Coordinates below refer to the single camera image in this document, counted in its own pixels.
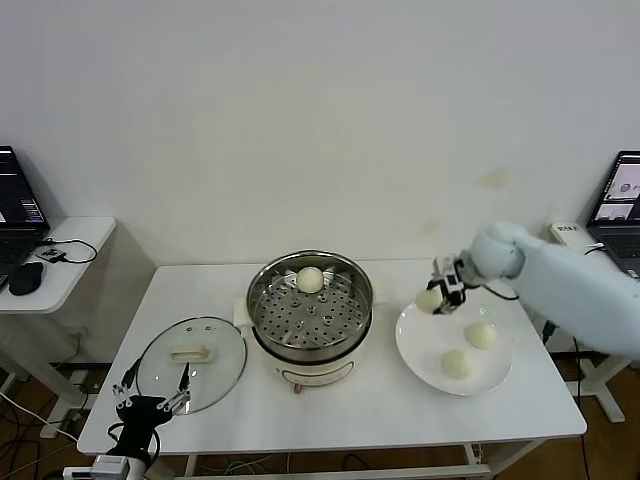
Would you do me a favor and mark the white steamed baozi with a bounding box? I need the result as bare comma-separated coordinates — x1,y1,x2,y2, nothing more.
415,288,444,315
296,266,325,295
440,348,475,380
464,321,500,350

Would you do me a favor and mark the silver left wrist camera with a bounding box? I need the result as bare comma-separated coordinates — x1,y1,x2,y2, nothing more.
62,453,132,480

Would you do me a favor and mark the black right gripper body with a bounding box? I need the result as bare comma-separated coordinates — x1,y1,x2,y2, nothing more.
433,253,476,294

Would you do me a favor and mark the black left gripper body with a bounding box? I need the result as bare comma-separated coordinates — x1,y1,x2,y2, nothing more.
117,395,174,455

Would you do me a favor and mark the grey laptop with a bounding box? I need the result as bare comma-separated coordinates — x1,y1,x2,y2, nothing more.
584,150,640,279

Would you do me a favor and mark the black computer mouse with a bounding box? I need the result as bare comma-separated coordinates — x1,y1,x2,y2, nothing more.
8,260,45,296

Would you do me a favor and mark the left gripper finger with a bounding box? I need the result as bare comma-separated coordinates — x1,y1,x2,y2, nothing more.
156,362,192,414
112,357,140,412

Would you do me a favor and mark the white round plate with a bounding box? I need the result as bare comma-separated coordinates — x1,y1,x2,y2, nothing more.
394,293,515,397

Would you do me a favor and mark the black laptop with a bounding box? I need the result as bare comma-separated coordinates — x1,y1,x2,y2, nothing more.
0,144,52,266

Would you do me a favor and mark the white table frame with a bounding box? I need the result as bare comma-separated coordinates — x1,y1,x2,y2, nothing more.
182,439,494,480

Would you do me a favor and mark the stainless steel steamer basket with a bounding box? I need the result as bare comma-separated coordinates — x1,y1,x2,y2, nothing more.
248,249,375,351

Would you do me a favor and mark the black hub cable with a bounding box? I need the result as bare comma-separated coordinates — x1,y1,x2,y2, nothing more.
37,238,99,265

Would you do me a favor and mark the black cable with adapter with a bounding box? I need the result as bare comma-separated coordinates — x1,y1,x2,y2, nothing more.
542,319,584,401

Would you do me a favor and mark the cream electric cooker base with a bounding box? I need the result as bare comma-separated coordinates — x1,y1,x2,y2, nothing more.
232,287,390,396

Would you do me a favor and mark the round glass lid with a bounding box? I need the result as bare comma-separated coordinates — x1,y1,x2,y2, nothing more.
135,314,248,415

